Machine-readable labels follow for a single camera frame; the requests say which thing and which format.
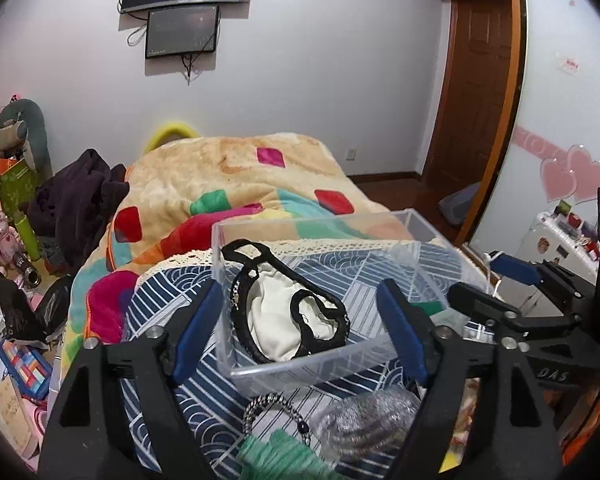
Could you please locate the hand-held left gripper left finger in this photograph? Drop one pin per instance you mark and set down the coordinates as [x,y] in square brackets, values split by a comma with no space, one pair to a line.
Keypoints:
[200,330]

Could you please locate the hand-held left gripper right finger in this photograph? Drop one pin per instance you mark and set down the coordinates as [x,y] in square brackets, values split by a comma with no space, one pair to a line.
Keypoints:
[402,330]

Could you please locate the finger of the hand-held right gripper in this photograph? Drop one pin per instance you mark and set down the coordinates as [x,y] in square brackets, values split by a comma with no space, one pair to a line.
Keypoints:
[517,267]
[480,302]

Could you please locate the white underwear with black lace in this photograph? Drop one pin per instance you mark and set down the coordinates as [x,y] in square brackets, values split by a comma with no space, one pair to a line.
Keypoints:
[275,310]

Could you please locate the clear plastic storage box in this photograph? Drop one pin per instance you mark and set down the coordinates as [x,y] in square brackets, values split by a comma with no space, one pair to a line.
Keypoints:
[330,365]

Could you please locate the dark green cloth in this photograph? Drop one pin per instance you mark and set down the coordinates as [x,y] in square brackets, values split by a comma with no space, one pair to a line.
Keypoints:
[430,308]

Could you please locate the blue white patterned cloth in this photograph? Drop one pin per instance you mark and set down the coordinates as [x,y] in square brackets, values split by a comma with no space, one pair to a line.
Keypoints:
[205,410]

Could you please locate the silver striped underwear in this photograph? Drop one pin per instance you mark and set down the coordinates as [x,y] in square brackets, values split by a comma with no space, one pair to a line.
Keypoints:
[370,425]

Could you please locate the green knit fabric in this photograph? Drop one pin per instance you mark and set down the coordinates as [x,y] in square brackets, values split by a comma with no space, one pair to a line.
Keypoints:
[280,457]

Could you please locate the colourful plush blanket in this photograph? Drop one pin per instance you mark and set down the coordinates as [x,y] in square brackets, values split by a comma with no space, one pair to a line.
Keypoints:
[190,170]

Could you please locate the brown wooden door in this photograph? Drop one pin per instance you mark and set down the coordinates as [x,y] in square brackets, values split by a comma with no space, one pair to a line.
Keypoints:
[470,100]

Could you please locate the black plastic bag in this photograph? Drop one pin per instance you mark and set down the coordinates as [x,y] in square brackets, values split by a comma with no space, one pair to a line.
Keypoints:
[25,310]

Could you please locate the colourful patterned box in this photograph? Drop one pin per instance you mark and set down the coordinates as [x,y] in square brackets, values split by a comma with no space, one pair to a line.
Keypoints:
[27,367]

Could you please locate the dark purple clothing pile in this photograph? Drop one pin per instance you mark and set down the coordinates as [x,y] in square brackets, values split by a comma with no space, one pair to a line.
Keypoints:
[75,200]

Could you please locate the green bottle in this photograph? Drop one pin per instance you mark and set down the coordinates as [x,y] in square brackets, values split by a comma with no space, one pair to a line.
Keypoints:
[27,235]

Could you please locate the small red and white sticker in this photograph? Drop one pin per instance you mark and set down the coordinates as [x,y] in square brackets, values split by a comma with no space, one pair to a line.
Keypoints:
[568,63]

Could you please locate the pink bunny figurine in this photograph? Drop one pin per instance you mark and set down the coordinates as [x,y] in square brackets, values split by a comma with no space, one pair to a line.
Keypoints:
[4,235]

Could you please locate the green cardboard box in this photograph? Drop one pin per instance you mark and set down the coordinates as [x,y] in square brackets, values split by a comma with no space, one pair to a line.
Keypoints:
[7,180]

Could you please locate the grey plush toy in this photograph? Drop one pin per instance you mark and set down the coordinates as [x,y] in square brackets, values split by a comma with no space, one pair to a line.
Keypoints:
[30,130]

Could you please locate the pink heart wall decal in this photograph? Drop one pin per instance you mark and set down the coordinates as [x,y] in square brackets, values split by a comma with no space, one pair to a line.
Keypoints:
[580,175]

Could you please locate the wooden door frame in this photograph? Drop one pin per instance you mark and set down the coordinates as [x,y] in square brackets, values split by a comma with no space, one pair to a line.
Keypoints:
[510,110]

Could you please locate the wall socket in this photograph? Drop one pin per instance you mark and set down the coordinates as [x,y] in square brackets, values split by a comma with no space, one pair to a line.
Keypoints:
[350,154]

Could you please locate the black camera lens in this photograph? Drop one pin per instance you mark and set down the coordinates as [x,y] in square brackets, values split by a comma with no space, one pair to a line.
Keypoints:
[26,271]

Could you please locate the small black wall monitor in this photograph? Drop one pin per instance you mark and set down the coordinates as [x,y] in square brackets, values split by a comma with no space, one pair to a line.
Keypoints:
[182,30]

